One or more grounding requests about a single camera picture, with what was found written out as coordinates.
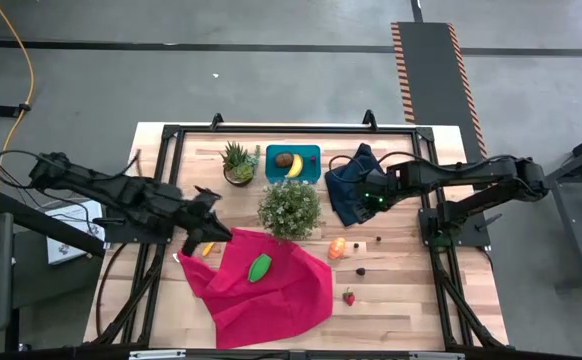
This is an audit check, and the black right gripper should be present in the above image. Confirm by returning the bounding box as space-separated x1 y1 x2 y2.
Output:
352 166 400 225

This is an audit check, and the black cable clamp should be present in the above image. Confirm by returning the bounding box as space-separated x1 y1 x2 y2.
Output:
0 102 32 120

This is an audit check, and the thick black hose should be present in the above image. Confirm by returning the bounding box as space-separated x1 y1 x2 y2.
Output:
94 242 130 337

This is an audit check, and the black striped-edge floor mat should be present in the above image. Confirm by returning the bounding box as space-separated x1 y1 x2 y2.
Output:
390 20 492 162

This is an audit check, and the black aluminium table frame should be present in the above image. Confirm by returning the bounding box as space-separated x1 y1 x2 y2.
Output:
83 108 511 351

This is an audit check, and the black diagonal support beam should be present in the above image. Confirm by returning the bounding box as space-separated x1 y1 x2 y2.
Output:
0 191 107 257

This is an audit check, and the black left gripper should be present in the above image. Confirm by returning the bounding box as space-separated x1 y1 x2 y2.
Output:
170 185 234 258

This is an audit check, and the silver metal bracket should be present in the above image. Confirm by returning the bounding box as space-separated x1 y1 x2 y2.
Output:
409 351 466 360
128 349 187 360

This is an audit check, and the potted succulent plant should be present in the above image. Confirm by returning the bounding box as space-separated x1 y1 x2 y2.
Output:
219 140 262 188

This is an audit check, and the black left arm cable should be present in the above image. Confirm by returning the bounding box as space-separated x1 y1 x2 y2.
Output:
0 148 141 192

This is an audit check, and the yellow cable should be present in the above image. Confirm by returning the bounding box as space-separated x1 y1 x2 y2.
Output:
0 0 36 192

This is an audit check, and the navy blue cloth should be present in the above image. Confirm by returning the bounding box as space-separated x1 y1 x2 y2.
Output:
323 142 397 227

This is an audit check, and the red cloth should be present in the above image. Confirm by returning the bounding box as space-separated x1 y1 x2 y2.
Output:
176 227 334 350

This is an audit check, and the teal plastic tupperware container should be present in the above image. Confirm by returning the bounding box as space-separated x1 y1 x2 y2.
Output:
264 144 322 185

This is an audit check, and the bushy plant in black pot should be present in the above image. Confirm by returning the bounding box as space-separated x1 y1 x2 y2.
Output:
257 175 324 242

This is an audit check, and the yellow toy banana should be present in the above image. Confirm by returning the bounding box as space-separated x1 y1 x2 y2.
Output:
284 153 305 179

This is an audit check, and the white paper booklet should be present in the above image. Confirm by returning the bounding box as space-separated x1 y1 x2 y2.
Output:
44 200 106 265

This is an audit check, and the green toy vegetable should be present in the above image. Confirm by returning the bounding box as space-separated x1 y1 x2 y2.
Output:
247 253 274 284

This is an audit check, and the orange toy fruit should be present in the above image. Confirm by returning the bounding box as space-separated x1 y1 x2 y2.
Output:
327 236 347 261

